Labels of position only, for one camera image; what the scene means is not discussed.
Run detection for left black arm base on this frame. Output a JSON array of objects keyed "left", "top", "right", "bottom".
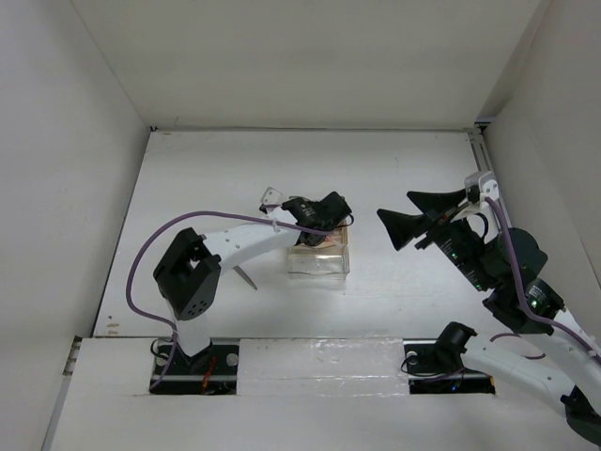
[{"left": 149, "top": 338, "right": 239, "bottom": 396}]

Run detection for black handled scissors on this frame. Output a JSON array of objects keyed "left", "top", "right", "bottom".
[{"left": 234, "top": 266, "right": 258, "bottom": 290}]

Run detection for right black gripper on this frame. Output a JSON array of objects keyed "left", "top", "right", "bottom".
[{"left": 375, "top": 187, "right": 494, "bottom": 290}]

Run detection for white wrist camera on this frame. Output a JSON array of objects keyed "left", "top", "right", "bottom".
[
  {"left": 259, "top": 187, "right": 285, "bottom": 222},
  {"left": 463, "top": 171, "right": 500, "bottom": 215}
]

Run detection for clear plastic tray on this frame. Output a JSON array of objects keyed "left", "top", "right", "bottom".
[{"left": 287, "top": 243, "right": 350, "bottom": 280}]

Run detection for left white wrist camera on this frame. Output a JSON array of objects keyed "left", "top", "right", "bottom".
[{"left": 259, "top": 187, "right": 285, "bottom": 222}]

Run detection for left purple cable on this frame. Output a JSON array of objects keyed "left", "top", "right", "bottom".
[{"left": 129, "top": 201, "right": 339, "bottom": 391}]

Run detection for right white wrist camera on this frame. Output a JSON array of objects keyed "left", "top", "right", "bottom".
[{"left": 463, "top": 171, "right": 500, "bottom": 215}]

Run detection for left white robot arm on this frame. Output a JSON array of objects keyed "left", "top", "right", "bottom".
[{"left": 153, "top": 189, "right": 352, "bottom": 374}]

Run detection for aluminium rail right side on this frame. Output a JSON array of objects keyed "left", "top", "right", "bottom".
[{"left": 466, "top": 127, "right": 501, "bottom": 207}]

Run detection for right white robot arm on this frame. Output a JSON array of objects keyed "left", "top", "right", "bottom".
[{"left": 377, "top": 188, "right": 600, "bottom": 445}]

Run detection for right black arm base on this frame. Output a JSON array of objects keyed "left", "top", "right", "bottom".
[{"left": 400, "top": 321, "right": 496, "bottom": 395}]

